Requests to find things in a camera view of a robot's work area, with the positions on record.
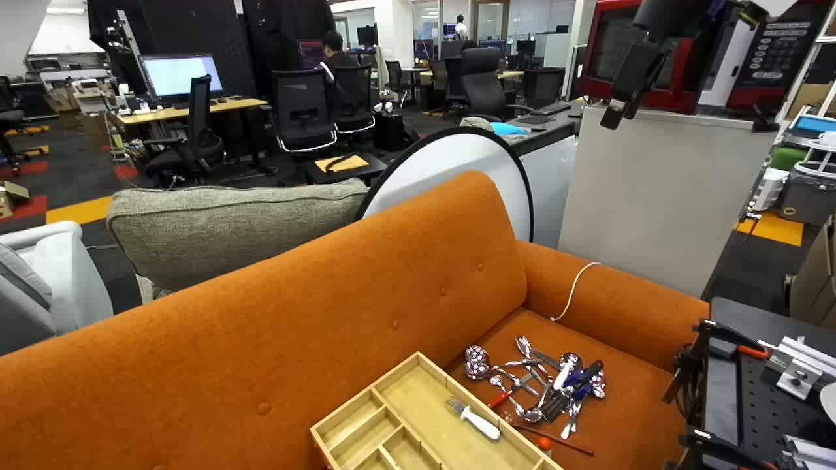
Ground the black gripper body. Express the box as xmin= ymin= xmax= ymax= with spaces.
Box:
xmin=632 ymin=0 xmax=714 ymax=42

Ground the black office chair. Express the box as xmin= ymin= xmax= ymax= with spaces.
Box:
xmin=457 ymin=46 xmax=517 ymax=121
xmin=519 ymin=65 xmax=568 ymax=112
xmin=329 ymin=60 xmax=379 ymax=140
xmin=268 ymin=68 xmax=343 ymax=161
xmin=140 ymin=74 xmax=231 ymax=189

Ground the red and black microwave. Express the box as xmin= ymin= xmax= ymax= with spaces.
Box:
xmin=575 ymin=0 xmax=833 ymax=119

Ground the white shelf rack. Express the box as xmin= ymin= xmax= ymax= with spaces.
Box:
xmin=771 ymin=6 xmax=836 ymax=181

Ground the seated person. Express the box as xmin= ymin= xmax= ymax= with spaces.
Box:
xmin=315 ymin=33 xmax=353 ymax=74

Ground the yellow folder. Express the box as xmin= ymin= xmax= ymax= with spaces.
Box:
xmin=310 ymin=153 xmax=373 ymax=178

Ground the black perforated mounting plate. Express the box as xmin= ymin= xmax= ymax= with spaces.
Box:
xmin=668 ymin=295 xmax=836 ymax=470

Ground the thin red stick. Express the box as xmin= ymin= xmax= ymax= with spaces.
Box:
xmin=530 ymin=428 xmax=602 ymax=460

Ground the wooden cutlery tray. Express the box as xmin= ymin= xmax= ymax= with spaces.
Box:
xmin=308 ymin=350 xmax=564 ymax=470

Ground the grey cushion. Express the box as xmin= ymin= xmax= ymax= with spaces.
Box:
xmin=104 ymin=178 xmax=372 ymax=295

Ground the wooden office desk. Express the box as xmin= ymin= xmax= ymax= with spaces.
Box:
xmin=113 ymin=94 xmax=271 ymax=132

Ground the computer monitor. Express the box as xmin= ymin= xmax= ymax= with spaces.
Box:
xmin=139 ymin=52 xmax=228 ymax=106

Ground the orange fabric sofa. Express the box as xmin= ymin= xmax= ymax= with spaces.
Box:
xmin=0 ymin=167 xmax=714 ymax=470

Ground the white grey armchair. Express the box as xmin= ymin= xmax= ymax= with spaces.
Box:
xmin=0 ymin=219 xmax=117 ymax=359

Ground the white cable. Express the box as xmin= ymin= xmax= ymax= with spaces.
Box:
xmin=548 ymin=258 xmax=603 ymax=326

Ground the orange-handled black clamp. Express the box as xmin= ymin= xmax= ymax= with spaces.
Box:
xmin=693 ymin=320 xmax=777 ymax=367

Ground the white-handled utensil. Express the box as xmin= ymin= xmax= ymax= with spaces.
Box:
xmin=551 ymin=350 xmax=582 ymax=396

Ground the blue-handled utensil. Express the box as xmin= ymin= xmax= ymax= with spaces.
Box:
xmin=568 ymin=359 xmax=612 ymax=405

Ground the aluminium bracket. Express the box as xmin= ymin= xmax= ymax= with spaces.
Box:
xmin=761 ymin=332 xmax=836 ymax=405

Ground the black-handled utensil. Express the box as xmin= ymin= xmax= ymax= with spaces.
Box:
xmin=532 ymin=385 xmax=575 ymax=427

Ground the white-handled knife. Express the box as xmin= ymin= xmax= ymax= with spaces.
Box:
xmin=443 ymin=398 xmax=505 ymax=444

